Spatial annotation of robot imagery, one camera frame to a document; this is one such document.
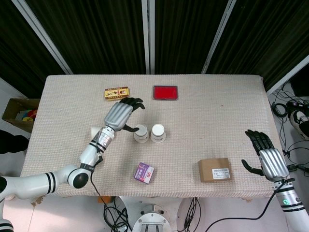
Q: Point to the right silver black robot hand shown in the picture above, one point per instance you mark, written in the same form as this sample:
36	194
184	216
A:
274	164

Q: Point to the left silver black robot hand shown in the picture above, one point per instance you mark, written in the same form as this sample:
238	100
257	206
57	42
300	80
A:
118	113

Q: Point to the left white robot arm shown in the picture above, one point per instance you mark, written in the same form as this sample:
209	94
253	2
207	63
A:
89	152

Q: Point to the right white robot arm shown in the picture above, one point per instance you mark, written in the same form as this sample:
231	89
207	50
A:
292	200

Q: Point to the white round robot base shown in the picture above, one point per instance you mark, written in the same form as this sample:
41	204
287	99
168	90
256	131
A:
150	217

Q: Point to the white paper cup blue stripe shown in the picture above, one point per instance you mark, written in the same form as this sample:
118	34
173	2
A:
158	134
142	136

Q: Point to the yellow printed flat box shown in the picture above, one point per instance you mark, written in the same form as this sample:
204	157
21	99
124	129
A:
117	94

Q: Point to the red tray with dark rim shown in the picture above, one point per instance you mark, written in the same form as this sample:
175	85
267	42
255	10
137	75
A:
165	92

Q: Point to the white black sneaker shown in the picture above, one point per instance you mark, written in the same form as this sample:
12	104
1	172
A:
299	118

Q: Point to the brown cardboard box with label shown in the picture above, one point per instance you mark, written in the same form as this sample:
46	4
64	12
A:
212	169

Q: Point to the purple white carton box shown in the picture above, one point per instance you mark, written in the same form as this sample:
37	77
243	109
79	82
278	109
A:
144	172

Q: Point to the dark green curtain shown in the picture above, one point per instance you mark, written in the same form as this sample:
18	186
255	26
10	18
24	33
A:
96	36

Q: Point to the beige woven tablecloth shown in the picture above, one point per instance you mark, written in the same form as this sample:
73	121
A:
205	120

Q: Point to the open cardboard box on floor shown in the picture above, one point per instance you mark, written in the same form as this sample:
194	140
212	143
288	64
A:
10	108

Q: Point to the white metal frame post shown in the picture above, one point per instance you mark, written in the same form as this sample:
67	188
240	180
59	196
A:
287	76
219	36
147	36
44	36

